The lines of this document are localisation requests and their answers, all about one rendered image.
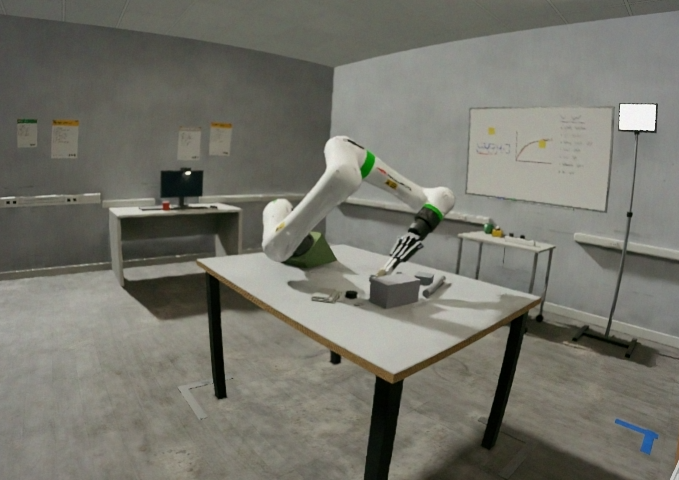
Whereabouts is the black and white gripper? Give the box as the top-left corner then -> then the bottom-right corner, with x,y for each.
383,219 -> 431,275

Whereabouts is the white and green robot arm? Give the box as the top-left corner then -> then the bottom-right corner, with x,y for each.
263,136 -> 455,262

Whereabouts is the long grey metal bar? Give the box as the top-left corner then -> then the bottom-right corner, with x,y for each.
422,275 -> 446,298

